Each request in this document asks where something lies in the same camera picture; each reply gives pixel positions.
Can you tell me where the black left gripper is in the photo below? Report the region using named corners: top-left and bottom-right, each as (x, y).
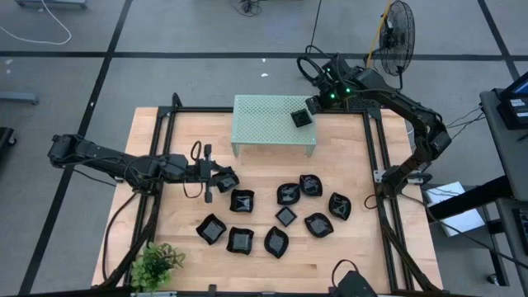
top-left (187, 143), bottom-right (235, 205)

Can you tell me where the black wavy square plate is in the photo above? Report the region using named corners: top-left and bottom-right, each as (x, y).
top-left (195, 213), bottom-right (228, 246)
top-left (214, 171), bottom-right (241, 194)
top-left (225, 226), bottom-right (255, 255)
top-left (229, 188), bottom-right (256, 214)

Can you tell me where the small black square plate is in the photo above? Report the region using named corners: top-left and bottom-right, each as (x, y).
top-left (290, 107), bottom-right (314, 130)
top-left (275, 205), bottom-right (298, 228)

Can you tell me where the black leaf-shaped plate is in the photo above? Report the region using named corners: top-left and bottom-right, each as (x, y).
top-left (328, 191), bottom-right (352, 222)
top-left (263, 225), bottom-right (290, 260)
top-left (304, 212), bottom-right (334, 239)
top-left (299, 174), bottom-right (323, 198)
top-left (276, 182), bottom-right (301, 206)

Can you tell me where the black perforated control box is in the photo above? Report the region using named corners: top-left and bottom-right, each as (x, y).
top-left (348, 97), bottom-right (384, 111)

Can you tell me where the green perforated metal shelf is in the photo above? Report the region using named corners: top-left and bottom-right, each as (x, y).
top-left (229, 94), bottom-right (318, 158)

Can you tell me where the black floor fan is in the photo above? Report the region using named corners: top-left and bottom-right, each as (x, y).
top-left (365, 0), bottom-right (417, 92)

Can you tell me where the green plant in white pot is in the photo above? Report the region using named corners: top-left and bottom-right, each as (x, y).
top-left (130, 242), bottom-right (186, 294)

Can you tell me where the black cart crossbar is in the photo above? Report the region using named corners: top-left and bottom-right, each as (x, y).
top-left (427, 175), bottom-right (515, 222)

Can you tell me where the white flat box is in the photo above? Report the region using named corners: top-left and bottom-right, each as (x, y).
top-left (424, 181), bottom-right (487, 238)

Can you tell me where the grey equipment cart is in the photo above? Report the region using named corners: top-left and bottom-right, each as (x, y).
top-left (479, 72), bottom-right (528, 257)

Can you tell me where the black labelled device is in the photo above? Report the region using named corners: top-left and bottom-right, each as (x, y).
top-left (497, 97), bottom-right (528, 130)

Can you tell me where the screen with blue display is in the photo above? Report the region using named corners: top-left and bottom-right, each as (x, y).
top-left (498, 72), bottom-right (528, 100)

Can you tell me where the grey stand foot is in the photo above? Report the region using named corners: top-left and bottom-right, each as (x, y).
top-left (0, 91), bottom-right (40, 106)

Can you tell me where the black floor object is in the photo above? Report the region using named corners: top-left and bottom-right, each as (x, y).
top-left (0, 126), bottom-right (17, 158)

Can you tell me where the grey stand base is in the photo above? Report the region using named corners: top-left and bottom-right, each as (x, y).
top-left (15, 0), bottom-right (88, 10)

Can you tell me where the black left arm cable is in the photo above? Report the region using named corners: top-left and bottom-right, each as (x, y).
top-left (189, 139), bottom-right (204, 163)

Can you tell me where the black coiled floor cable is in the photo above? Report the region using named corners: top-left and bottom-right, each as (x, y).
top-left (295, 55), bottom-right (327, 88)

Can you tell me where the black aluminium table frame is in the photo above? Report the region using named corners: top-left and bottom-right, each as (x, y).
top-left (97, 92), bottom-right (445, 297)

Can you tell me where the black hanging cable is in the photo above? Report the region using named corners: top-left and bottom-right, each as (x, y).
top-left (307, 0), bottom-right (323, 59)

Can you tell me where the yellow hanging cable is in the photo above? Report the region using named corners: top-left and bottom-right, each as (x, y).
top-left (361, 0), bottom-right (393, 92)

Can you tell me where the black cable bundle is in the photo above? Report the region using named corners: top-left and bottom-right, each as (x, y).
top-left (230, 0), bottom-right (265, 17)

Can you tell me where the white floor cable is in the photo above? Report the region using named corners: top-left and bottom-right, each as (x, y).
top-left (0, 0), bottom-right (73, 46)

